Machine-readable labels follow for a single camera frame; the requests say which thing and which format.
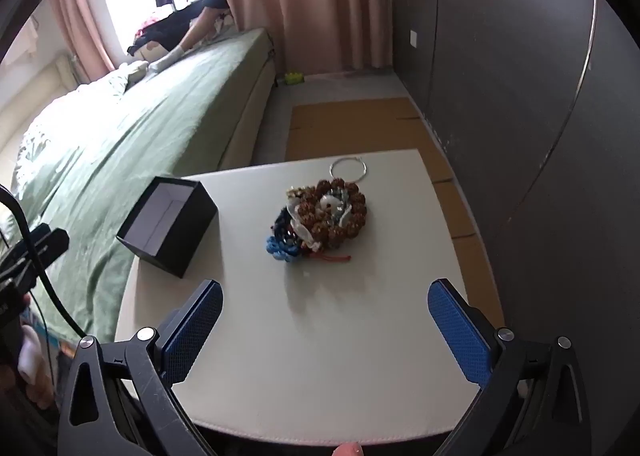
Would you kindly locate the dark clothes pile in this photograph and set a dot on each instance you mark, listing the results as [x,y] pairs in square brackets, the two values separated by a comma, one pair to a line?
[160,33]

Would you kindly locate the silver bangle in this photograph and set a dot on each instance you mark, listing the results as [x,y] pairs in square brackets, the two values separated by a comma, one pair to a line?
[331,168]

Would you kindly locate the green bed blanket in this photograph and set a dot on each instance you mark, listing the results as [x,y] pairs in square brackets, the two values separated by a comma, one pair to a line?
[150,126]

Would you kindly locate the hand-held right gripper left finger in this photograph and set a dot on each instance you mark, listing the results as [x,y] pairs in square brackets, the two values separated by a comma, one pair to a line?
[197,331]

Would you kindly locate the wide pink curtain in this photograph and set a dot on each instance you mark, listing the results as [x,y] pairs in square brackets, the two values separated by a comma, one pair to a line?
[310,1]

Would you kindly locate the small green toy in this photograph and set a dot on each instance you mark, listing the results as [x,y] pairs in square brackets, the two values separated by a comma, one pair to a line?
[294,79]

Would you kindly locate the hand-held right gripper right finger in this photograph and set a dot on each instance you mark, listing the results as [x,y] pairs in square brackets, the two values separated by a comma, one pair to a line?
[457,331]

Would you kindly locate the black jewelry box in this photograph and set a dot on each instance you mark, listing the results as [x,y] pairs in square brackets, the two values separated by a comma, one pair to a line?
[170,251]

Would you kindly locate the white wall socket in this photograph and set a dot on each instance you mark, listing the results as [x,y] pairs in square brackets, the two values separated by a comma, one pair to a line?
[414,38]

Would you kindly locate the beige bed base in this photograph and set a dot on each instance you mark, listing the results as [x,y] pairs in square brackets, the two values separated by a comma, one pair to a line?
[250,111]

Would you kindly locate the narrow pink curtain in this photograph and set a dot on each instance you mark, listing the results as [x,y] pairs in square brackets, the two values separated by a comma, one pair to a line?
[85,36]

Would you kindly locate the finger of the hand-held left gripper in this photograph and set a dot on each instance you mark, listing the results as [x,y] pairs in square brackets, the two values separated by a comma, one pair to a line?
[47,246]

